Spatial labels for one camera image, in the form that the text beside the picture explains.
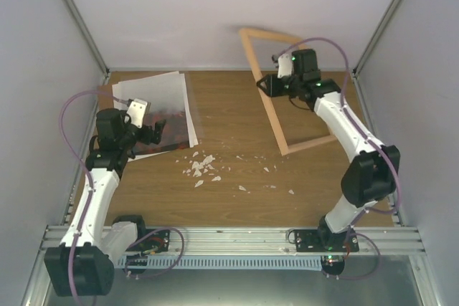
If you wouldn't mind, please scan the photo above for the left aluminium corner post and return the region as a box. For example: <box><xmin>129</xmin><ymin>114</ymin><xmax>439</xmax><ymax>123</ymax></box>
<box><xmin>63</xmin><ymin>0</ymin><xmax>110</xmax><ymax>80</ymax></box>

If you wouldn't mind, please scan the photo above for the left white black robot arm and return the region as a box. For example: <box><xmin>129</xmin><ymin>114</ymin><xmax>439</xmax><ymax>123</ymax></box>
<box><xmin>44</xmin><ymin>103</ymin><xmax>166</xmax><ymax>298</ymax></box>

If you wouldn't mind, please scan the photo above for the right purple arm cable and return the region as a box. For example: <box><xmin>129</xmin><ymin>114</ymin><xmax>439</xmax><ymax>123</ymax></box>
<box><xmin>283</xmin><ymin>37</ymin><xmax>402</xmax><ymax>214</ymax></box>

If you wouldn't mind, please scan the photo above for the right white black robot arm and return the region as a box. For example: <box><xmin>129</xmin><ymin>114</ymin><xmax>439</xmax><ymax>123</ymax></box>
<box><xmin>257</xmin><ymin>49</ymin><xmax>400</xmax><ymax>252</ymax></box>

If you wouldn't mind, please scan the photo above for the clear plastic frame sheet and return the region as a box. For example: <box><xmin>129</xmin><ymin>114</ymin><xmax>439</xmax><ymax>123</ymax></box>
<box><xmin>152</xmin><ymin>71</ymin><xmax>203</xmax><ymax>147</ymax></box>

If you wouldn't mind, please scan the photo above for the brown frame backing board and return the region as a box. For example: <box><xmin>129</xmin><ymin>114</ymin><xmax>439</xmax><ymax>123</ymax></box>
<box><xmin>98</xmin><ymin>85</ymin><xmax>115</xmax><ymax>110</ymax></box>

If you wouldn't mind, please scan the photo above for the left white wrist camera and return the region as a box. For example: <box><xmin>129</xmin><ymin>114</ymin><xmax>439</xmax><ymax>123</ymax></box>
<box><xmin>127</xmin><ymin>98</ymin><xmax>151</xmax><ymax>128</ymax></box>

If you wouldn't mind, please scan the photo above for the light wooden picture frame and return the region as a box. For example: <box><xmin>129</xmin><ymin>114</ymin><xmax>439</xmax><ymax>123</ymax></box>
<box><xmin>239</xmin><ymin>27</ymin><xmax>337</xmax><ymax>156</ymax></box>

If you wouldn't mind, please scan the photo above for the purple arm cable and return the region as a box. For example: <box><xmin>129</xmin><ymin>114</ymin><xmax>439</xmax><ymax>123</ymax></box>
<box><xmin>59</xmin><ymin>91</ymin><xmax>129</xmax><ymax>297</ymax></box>
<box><xmin>283</xmin><ymin>37</ymin><xmax>402</xmax><ymax>214</ymax></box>

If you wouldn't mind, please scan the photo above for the right aluminium corner post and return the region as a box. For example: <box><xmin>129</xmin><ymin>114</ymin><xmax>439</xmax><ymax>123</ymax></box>
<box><xmin>353</xmin><ymin>0</ymin><xmax>404</xmax><ymax>77</ymax></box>

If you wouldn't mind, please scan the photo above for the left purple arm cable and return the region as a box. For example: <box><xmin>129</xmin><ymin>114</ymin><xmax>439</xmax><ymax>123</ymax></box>
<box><xmin>59</xmin><ymin>91</ymin><xmax>129</xmax><ymax>297</ymax></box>

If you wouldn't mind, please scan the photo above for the aluminium front mounting rail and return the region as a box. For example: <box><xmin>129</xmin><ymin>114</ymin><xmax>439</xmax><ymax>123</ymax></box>
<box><xmin>39</xmin><ymin>225</ymin><xmax>427</xmax><ymax>257</ymax></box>

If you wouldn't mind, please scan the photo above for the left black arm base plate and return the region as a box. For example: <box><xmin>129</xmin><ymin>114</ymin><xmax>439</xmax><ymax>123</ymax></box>
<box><xmin>126</xmin><ymin>229</ymin><xmax>170</xmax><ymax>255</ymax></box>

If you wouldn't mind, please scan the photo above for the white paper sheet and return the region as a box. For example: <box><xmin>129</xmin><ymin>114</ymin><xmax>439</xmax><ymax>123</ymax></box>
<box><xmin>112</xmin><ymin>72</ymin><xmax>185</xmax><ymax>113</ymax></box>

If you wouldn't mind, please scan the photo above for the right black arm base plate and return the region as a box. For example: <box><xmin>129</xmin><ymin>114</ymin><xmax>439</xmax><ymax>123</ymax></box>
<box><xmin>293</xmin><ymin>229</ymin><xmax>359</xmax><ymax>254</ymax></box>

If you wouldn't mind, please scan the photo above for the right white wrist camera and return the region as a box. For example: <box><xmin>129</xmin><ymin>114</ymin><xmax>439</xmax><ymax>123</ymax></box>
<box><xmin>272</xmin><ymin>52</ymin><xmax>293</xmax><ymax>79</ymax></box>

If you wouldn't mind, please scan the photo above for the aluminium corner post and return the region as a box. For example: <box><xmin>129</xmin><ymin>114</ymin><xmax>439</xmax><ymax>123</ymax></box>
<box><xmin>353</xmin><ymin>0</ymin><xmax>404</xmax><ymax>77</ymax></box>
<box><xmin>63</xmin><ymin>0</ymin><xmax>110</xmax><ymax>80</ymax></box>

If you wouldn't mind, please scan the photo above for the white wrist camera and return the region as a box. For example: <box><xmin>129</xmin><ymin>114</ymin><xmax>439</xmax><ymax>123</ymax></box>
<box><xmin>272</xmin><ymin>52</ymin><xmax>293</xmax><ymax>79</ymax></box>
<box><xmin>127</xmin><ymin>98</ymin><xmax>151</xmax><ymax>128</ymax></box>

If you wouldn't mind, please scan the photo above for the slotted grey cable duct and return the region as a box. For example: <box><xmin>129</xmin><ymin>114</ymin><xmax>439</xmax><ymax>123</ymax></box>
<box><xmin>115</xmin><ymin>255</ymin><xmax>322</xmax><ymax>272</ymax></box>

